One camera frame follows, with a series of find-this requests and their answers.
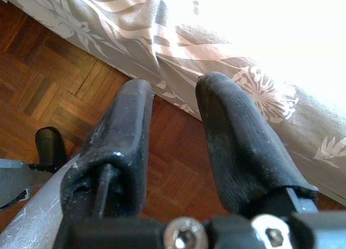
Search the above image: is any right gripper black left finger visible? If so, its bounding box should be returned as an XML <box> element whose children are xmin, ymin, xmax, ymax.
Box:
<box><xmin>61</xmin><ymin>79</ymin><xmax>155</xmax><ymax>220</ymax></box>

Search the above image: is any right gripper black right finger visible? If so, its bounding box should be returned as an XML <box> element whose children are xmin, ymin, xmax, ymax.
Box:
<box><xmin>195</xmin><ymin>71</ymin><xmax>320</xmax><ymax>219</ymax></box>

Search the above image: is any black robot right foot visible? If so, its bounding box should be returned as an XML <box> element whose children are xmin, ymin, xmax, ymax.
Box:
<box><xmin>35</xmin><ymin>127</ymin><xmax>68</xmax><ymax>172</ymax></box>

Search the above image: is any silver robot right leg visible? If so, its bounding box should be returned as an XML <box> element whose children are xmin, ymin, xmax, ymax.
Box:
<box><xmin>0</xmin><ymin>155</ymin><xmax>79</xmax><ymax>249</ymax></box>

